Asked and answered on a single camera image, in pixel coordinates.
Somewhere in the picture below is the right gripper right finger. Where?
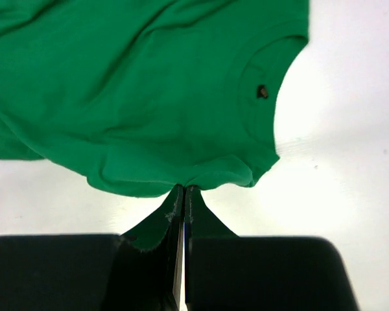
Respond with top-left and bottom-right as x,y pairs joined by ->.
185,186 -> 359,310

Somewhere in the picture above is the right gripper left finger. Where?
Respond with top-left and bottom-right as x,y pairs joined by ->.
0,183 -> 185,311

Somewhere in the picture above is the green t-shirt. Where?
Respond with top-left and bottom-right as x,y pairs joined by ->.
0,0 -> 312,198

